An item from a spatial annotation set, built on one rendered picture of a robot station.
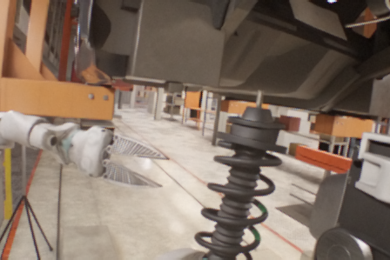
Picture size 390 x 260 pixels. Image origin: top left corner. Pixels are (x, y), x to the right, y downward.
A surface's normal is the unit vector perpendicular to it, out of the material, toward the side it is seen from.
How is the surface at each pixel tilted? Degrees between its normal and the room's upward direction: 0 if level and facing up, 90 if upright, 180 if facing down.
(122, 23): 95
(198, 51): 90
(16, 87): 90
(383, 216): 90
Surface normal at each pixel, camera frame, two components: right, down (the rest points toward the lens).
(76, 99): 0.43, 0.17
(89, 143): -0.15, -0.17
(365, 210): -0.90, -0.06
